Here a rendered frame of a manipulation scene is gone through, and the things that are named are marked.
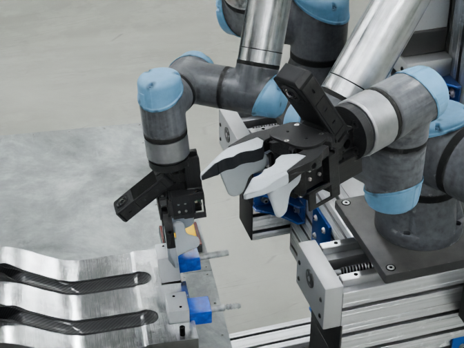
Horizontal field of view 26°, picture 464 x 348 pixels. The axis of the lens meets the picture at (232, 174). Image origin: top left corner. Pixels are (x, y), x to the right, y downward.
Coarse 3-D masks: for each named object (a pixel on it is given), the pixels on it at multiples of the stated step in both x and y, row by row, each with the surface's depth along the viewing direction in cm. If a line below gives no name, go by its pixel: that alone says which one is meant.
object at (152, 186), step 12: (144, 180) 175; (156, 180) 173; (168, 180) 173; (132, 192) 175; (144, 192) 173; (156, 192) 173; (120, 204) 175; (132, 204) 173; (144, 204) 174; (120, 216) 174; (132, 216) 174
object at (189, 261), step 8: (160, 248) 184; (160, 256) 181; (184, 256) 183; (192, 256) 183; (200, 256) 184; (208, 256) 185; (216, 256) 185; (160, 264) 181; (168, 264) 182; (184, 264) 183; (192, 264) 183; (200, 264) 183; (160, 272) 182; (168, 272) 182; (176, 272) 183; (168, 280) 183; (176, 280) 183
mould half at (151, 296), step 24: (24, 264) 183; (48, 264) 186; (72, 264) 189; (96, 264) 189; (120, 264) 188; (144, 264) 188; (0, 288) 175; (24, 288) 177; (144, 288) 182; (168, 288) 182; (48, 312) 175; (72, 312) 178; (96, 312) 178; (120, 312) 177; (0, 336) 165; (24, 336) 167; (48, 336) 170; (72, 336) 172; (96, 336) 173; (120, 336) 172; (144, 336) 172; (168, 336) 172; (192, 336) 172
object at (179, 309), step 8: (168, 296) 176; (176, 296) 176; (184, 296) 176; (168, 304) 174; (176, 304) 174; (184, 304) 174; (192, 304) 176; (200, 304) 176; (208, 304) 176; (232, 304) 178; (240, 304) 178; (168, 312) 173; (176, 312) 173; (184, 312) 174; (192, 312) 175; (200, 312) 175; (208, 312) 175; (168, 320) 175; (176, 320) 174; (184, 320) 175; (200, 320) 176; (208, 320) 176
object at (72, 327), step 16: (0, 272) 180; (16, 272) 181; (144, 272) 186; (48, 288) 181; (64, 288) 183; (80, 288) 184; (96, 288) 184; (112, 288) 183; (0, 304) 171; (0, 320) 168; (16, 320) 171; (32, 320) 172; (48, 320) 174; (64, 320) 175; (80, 320) 176; (96, 320) 176; (112, 320) 176; (128, 320) 176; (144, 320) 176
